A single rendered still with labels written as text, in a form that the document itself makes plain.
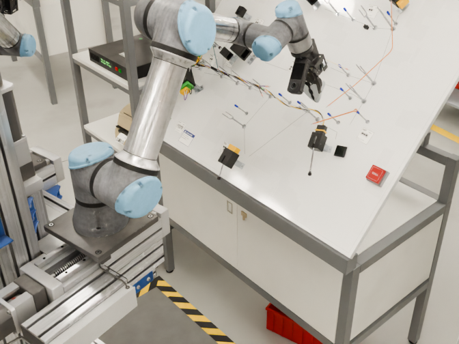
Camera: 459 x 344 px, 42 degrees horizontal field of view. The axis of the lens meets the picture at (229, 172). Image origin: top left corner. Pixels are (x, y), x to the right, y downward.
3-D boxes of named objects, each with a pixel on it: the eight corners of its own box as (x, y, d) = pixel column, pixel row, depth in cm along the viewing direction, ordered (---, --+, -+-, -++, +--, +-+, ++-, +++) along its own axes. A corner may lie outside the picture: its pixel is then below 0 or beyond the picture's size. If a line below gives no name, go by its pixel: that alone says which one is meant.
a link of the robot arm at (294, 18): (266, 13, 173) (283, -4, 177) (278, 43, 180) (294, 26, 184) (287, 14, 168) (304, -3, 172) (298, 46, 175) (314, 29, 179)
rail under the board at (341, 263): (345, 276, 196) (347, 261, 192) (145, 143, 271) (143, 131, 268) (356, 268, 199) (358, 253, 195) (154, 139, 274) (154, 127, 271)
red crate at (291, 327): (339, 366, 263) (342, 344, 255) (264, 328, 281) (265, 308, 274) (365, 324, 283) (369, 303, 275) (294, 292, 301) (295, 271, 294)
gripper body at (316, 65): (329, 68, 190) (319, 37, 182) (316, 86, 186) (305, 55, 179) (309, 67, 195) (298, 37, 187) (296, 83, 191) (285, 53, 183)
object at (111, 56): (128, 83, 264) (127, 69, 261) (89, 61, 287) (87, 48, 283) (187, 64, 282) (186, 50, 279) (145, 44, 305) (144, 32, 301)
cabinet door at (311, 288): (332, 345, 222) (342, 265, 200) (235, 270, 257) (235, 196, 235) (337, 341, 223) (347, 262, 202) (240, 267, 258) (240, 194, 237)
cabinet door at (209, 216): (236, 269, 257) (235, 195, 236) (163, 213, 292) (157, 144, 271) (240, 267, 258) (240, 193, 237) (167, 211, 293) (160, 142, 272)
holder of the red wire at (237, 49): (242, 44, 250) (228, 31, 242) (260, 58, 242) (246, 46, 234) (235, 53, 251) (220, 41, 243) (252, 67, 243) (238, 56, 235)
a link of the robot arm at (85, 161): (100, 173, 165) (93, 131, 158) (132, 191, 157) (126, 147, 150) (63, 192, 157) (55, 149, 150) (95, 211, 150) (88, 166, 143)
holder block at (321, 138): (312, 150, 208) (307, 146, 205) (317, 135, 209) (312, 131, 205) (322, 152, 205) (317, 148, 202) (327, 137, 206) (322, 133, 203)
